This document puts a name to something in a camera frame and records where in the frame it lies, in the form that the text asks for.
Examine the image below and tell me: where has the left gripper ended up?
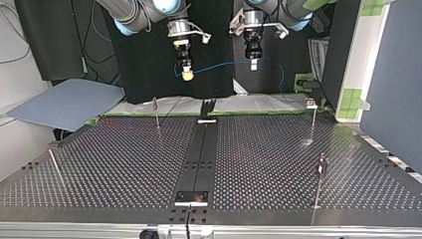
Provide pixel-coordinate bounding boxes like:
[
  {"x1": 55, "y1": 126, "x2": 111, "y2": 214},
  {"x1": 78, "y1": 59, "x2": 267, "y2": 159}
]
[{"x1": 243, "y1": 28, "x2": 265, "y2": 72}]

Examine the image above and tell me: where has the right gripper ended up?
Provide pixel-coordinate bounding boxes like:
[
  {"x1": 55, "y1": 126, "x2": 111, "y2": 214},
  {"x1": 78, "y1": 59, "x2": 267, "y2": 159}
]
[{"x1": 172, "y1": 38, "x2": 195, "y2": 82}]

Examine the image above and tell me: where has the blue cable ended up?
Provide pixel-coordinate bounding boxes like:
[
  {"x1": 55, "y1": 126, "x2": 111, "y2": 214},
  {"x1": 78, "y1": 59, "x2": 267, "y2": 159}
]
[{"x1": 173, "y1": 56, "x2": 300, "y2": 104}]

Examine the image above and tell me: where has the black panel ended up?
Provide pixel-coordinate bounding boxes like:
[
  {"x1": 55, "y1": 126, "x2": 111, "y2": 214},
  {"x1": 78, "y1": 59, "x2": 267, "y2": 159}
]
[{"x1": 101, "y1": 0, "x2": 334, "y2": 105}]

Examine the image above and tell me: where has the grey board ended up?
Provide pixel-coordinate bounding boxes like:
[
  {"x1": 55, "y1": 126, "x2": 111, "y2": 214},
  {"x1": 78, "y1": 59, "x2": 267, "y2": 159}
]
[{"x1": 6, "y1": 78, "x2": 126, "y2": 133}]

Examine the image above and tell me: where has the dark cabinet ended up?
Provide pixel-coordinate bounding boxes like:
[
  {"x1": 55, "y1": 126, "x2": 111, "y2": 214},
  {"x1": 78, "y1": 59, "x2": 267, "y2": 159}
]
[{"x1": 14, "y1": 0, "x2": 85, "y2": 82}]

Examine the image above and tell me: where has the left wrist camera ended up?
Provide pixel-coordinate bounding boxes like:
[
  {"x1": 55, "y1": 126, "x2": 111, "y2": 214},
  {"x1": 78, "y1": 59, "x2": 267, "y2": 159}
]
[{"x1": 228, "y1": 11, "x2": 291, "y2": 41}]

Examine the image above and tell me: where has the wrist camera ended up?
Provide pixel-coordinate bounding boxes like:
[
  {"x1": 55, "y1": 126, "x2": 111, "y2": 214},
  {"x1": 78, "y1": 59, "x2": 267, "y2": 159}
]
[
  {"x1": 167, "y1": 28, "x2": 213, "y2": 45},
  {"x1": 228, "y1": 11, "x2": 291, "y2": 41}
]

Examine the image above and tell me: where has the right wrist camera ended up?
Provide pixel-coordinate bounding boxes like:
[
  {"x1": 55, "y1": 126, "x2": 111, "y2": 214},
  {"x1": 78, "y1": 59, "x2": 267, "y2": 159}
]
[{"x1": 167, "y1": 28, "x2": 213, "y2": 45}]

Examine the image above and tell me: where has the black cable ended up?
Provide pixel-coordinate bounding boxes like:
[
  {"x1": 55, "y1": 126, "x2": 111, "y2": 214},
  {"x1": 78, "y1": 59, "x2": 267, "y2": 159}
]
[
  {"x1": 130, "y1": 0, "x2": 156, "y2": 34},
  {"x1": 82, "y1": 0, "x2": 121, "y2": 85}
]

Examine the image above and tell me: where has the grey cable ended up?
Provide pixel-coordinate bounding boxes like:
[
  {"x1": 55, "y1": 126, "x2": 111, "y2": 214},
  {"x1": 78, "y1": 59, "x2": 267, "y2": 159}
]
[{"x1": 0, "y1": 4, "x2": 32, "y2": 65}]

